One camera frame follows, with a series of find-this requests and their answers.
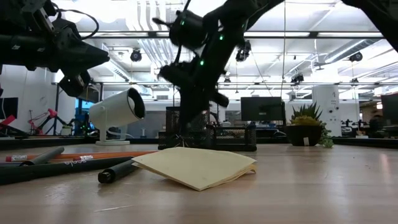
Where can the red and black machine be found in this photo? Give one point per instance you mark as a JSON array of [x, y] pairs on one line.
[[46, 119]]

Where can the black overhead camera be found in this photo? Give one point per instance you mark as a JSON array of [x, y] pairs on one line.
[[243, 51]]

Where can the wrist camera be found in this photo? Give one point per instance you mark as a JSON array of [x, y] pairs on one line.
[[74, 84], [174, 74]]

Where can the black ceiling spotlight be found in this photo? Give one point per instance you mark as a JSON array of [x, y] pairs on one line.
[[136, 56], [356, 56], [297, 78]]

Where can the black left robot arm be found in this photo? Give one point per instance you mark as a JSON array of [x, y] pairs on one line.
[[18, 46]]

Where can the black monitor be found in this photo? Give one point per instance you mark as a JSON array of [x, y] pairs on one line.
[[262, 109], [390, 109], [7, 107]]

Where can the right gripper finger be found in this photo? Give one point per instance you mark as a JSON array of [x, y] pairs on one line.
[[186, 109], [201, 109]]

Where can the white desk lamp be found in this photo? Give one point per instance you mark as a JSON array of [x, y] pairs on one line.
[[115, 109]]

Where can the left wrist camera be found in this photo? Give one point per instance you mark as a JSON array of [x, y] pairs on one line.
[[74, 84]]

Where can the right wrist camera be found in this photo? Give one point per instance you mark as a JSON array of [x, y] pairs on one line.
[[174, 74]]

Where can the yellow sticky note pad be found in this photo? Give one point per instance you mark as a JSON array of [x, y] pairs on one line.
[[196, 168]]

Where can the black pen with white print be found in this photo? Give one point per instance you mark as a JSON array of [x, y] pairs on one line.
[[46, 171]]

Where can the potted succulent plant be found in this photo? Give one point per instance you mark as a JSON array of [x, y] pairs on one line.
[[303, 133]]

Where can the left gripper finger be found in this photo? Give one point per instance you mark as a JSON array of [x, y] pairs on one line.
[[88, 53]]

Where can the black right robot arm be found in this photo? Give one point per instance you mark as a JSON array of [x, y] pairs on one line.
[[230, 18]]

